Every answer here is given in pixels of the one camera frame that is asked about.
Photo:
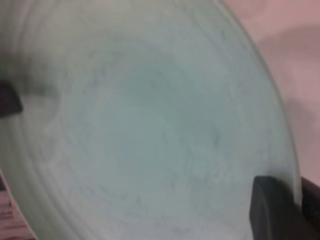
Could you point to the green round plate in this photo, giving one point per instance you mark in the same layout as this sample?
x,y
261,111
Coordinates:
x,y
150,125

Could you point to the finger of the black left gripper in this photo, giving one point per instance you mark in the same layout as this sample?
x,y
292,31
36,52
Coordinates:
x,y
10,100

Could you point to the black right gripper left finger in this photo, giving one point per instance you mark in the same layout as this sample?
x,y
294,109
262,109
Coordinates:
x,y
272,210

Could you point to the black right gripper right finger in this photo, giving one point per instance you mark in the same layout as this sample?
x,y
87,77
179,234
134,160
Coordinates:
x,y
311,212

